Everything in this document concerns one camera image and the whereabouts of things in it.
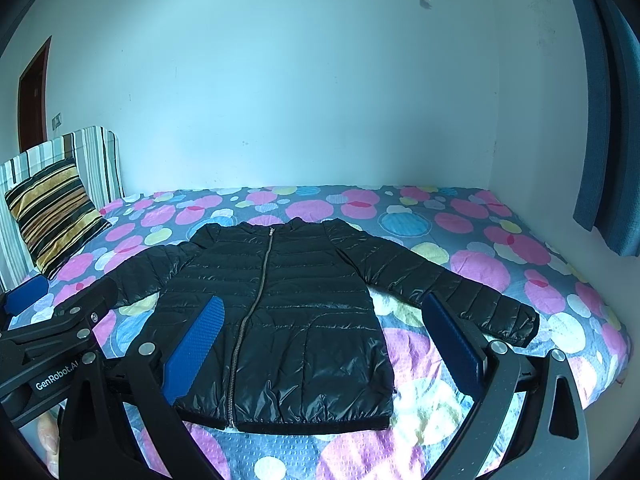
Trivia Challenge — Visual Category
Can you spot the blue curtain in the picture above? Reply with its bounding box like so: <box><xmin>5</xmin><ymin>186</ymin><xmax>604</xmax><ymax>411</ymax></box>
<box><xmin>573</xmin><ymin>0</ymin><xmax>639</xmax><ymax>257</ymax></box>

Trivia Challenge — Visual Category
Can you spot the wall switch plate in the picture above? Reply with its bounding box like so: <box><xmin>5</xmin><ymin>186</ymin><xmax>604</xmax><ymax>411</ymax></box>
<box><xmin>51</xmin><ymin>113</ymin><xmax>62</xmax><ymax>130</ymax></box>

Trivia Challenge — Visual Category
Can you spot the black puffer jacket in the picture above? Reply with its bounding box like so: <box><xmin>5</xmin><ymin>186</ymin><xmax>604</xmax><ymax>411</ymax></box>
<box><xmin>104</xmin><ymin>219</ymin><xmax>539</xmax><ymax>434</ymax></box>

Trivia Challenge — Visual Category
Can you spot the polka dot bed sheet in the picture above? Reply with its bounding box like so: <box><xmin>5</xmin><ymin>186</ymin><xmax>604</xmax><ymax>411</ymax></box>
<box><xmin>8</xmin><ymin>184</ymin><xmax>633</xmax><ymax>480</ymax></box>

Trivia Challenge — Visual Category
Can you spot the dark wooden door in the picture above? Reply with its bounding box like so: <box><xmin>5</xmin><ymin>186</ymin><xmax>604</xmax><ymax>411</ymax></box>
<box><xmin>17</xmin><ymin>38</ymin><xmax>51</xmax><ymax>153</ymax></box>

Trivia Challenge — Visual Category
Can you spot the gold black striped pillow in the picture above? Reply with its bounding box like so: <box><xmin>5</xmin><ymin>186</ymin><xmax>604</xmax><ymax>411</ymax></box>
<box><xmin>6</xmin><ymin>158</ymin><xmax>111</xmax><ymax>280</ymax></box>

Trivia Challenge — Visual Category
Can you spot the person's left hand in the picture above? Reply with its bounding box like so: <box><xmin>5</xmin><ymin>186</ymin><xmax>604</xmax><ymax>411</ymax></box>
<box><xmin>37</xmin><ymin>412</ymin><xmax>60</xmax><ymax>479</ymax></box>

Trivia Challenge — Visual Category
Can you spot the striped headboard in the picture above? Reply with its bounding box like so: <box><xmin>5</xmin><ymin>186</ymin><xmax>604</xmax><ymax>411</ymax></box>
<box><xmin>1</xmin><ymin>126</ymin><xmax>124</xmax><ymax>290</ymax></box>

